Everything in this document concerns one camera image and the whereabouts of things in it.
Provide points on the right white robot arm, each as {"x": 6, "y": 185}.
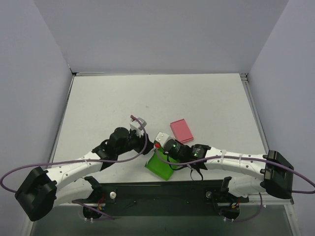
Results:
{"x": 250, "y": 166}

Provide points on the pink paper box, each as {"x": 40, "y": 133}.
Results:
{"x": 181, "y": 131}

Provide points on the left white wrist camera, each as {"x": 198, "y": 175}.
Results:
{"x": 137, "y": 124}

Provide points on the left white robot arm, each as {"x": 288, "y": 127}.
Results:
{"x": 44, "y": 189}

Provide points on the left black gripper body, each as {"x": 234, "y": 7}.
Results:
{"x": 148, "y": 146}

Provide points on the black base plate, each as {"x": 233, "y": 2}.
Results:
{"x": 165, "y": 198}

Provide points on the green paper box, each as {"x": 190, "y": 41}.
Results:
{"x": 160, "y": 168}

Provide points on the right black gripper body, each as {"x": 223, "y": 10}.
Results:
{"x": 160, "y": 146}

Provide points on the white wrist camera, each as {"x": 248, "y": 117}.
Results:
{"x": 161, "y": 139}
{"x": 137, "y": 124}

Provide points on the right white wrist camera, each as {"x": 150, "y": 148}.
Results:
{"x": 161, "y": 139}

